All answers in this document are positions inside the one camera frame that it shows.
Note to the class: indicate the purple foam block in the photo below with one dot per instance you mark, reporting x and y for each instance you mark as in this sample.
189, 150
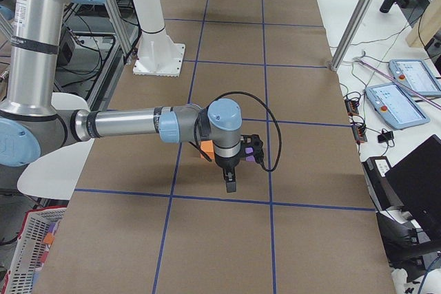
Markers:
249, 154

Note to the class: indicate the near teach pendant tablet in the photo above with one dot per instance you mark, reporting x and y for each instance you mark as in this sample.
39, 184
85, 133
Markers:
395, 106

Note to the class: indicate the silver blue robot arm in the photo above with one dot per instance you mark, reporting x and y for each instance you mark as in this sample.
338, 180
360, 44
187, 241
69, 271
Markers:
37, 121

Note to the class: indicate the white plastic basket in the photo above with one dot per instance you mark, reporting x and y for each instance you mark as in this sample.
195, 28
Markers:
31, 249

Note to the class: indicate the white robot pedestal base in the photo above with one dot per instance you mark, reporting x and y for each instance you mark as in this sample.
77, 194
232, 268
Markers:
157, 54

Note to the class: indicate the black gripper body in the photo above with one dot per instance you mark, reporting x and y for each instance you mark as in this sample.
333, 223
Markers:
227, 164

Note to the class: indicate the aluminium frame post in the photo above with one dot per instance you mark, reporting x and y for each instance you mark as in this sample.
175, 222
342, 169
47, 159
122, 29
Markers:
350, 31

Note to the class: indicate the black laptop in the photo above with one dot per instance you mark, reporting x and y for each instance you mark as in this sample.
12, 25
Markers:
416, 181

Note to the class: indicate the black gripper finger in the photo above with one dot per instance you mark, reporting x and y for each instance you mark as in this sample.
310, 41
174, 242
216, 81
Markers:
232, 181
228, 177

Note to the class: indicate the far teach pendant tablet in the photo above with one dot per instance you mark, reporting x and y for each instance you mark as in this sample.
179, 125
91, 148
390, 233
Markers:
415, 74

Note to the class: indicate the orange foam block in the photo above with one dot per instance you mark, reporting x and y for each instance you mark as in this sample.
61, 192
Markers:
208, 147

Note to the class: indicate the teach pendant tablet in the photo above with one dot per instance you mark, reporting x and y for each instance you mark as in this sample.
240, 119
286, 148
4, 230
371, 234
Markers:
415, 74
395, 106

